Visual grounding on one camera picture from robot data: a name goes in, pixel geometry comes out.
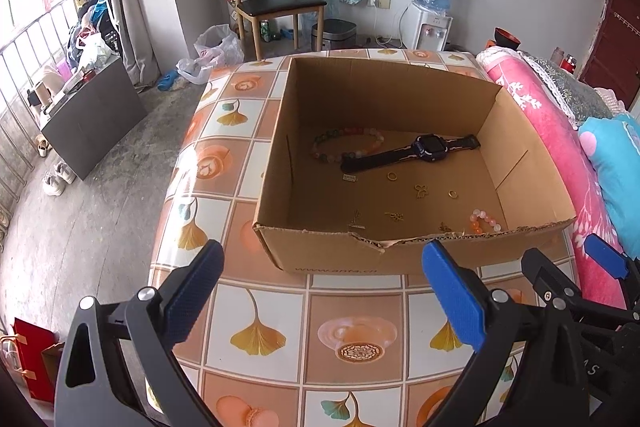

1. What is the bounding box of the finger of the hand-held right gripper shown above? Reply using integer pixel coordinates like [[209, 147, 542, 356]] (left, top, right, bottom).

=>
[[521, 248, 583, 308], [585, 234, 640, 308]]

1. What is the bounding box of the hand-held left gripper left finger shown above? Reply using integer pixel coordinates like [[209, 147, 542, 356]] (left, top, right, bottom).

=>
[[52, 239, 226, 427]]

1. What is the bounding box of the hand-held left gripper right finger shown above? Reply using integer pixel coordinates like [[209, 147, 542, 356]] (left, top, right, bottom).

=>
[[421, 239, 588, 427]]

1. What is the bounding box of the pink bead bracelet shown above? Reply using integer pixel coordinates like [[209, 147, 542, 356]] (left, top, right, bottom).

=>
[[467, 207, 507, 235]]

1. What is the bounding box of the brown cardboard box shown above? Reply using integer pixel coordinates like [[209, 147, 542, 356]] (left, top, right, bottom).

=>
[[252, 56, 577, 277]]

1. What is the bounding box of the pink and black smartwatch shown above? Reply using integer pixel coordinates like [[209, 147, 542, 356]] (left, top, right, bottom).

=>
[[341, 133, 482, 174]]

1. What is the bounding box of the ginkgo print tablecloth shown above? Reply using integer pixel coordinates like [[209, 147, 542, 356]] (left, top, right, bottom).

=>
[[147, 48, 581, 427]]

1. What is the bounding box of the blue pillow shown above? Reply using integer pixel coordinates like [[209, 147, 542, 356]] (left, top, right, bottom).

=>
[[577, 114, 640, 258]]

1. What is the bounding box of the brown paper bag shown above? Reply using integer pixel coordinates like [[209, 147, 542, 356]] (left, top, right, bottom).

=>
[[41, 341, 66, 385]]

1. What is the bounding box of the pink floral blanket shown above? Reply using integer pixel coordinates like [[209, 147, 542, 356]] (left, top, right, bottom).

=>
[[475, 47, 640, 310]]

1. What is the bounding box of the grey patterned pillow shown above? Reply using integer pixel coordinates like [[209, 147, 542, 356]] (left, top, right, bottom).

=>
[[517, 51, 613, 130]]

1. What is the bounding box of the red gift bag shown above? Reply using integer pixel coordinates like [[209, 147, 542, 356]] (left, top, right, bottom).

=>
[[10, 318, 56, 404]]

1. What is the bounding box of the grey cabinet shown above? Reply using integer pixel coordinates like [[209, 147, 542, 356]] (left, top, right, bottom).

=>
[[40, 56, 148, 182]]

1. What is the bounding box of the dark red door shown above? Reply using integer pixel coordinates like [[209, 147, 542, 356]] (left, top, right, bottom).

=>
[[580, 0, 640, 108]]

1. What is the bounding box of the dark red bowl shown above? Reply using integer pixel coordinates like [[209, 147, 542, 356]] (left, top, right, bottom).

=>
[[492, 27, 521, 50]]

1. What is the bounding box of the white plastic bag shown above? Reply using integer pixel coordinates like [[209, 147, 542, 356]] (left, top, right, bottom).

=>
[[175, 24, 246, 85]]

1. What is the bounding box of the white water dispenser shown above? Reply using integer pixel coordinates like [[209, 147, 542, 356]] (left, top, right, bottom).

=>
[[402, 2, 453, 52]]

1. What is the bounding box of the metal window railing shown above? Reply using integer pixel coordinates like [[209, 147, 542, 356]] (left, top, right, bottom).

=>
[[0, 0, 106, 228]]

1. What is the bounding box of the grey trash bin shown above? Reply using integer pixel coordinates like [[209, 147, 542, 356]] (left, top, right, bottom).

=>
[[311, 19, 358, 52]]

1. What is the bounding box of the pile of clothes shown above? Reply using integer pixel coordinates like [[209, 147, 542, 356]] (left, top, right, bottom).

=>
[[65, 0, 121, 72]]

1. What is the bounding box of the wooden chair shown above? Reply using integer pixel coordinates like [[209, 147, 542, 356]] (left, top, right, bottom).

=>
[[229, 0, 328, 60]]

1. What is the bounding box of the clear water jug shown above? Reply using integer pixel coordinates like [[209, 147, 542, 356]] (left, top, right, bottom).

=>
[[305, 0, 341, 28]]

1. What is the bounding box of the multicolour bead bracelet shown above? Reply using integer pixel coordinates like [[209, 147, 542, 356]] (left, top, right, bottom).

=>
[[312, 127, 387, 164]]

